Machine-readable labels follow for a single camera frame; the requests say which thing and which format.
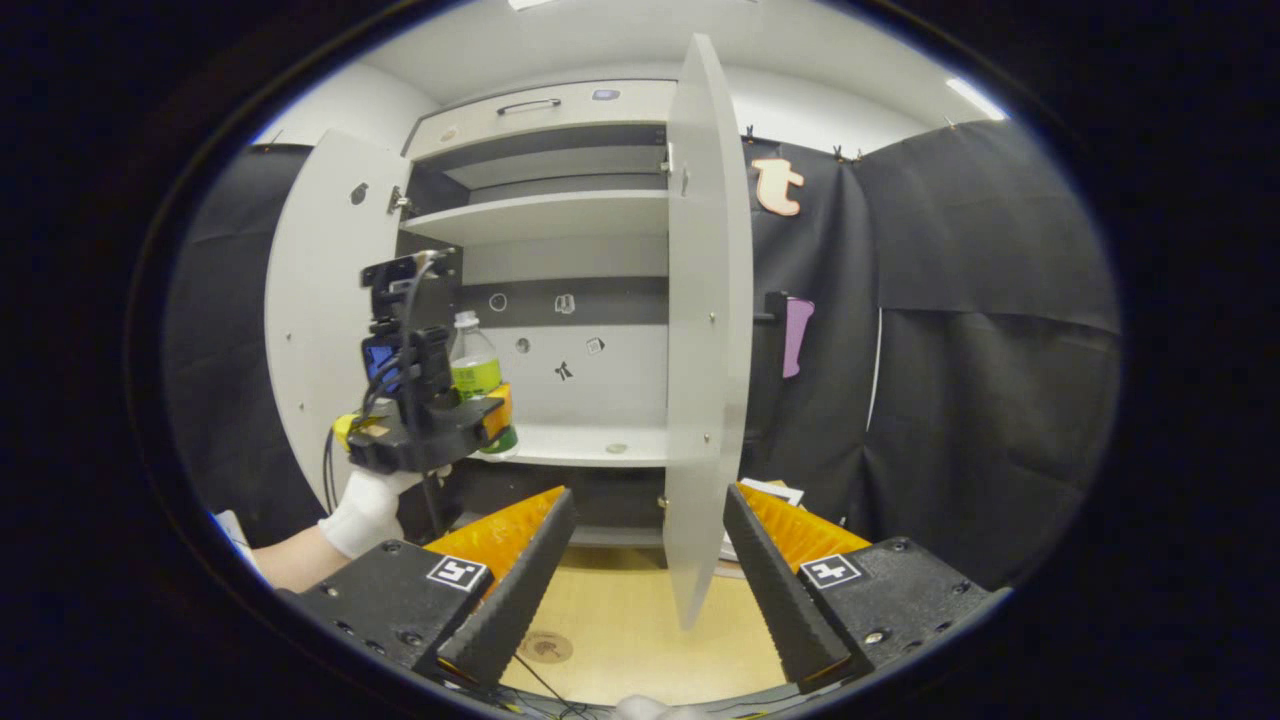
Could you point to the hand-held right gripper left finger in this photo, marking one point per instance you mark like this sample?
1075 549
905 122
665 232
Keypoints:
520 600

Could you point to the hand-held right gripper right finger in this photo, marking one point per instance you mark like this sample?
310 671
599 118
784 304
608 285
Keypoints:
780 600

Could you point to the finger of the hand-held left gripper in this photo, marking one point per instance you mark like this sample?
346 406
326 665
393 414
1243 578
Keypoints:
500 415

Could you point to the round brown coaster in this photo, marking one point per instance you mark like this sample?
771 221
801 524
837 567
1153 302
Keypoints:
547 648

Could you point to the green label plastic bottle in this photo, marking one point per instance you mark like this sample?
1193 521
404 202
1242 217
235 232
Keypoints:
475 365

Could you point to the white cabinet door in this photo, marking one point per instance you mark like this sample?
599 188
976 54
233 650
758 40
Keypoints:
310 300
705 350

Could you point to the white cabinet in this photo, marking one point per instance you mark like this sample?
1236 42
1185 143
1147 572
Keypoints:
560 215

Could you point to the black backdrop cloth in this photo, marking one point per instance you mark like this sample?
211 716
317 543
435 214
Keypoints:
1000 420

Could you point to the long ceiling light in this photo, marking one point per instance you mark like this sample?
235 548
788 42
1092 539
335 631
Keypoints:
530 3

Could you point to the small ceiling light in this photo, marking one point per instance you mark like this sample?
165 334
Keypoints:
975 98

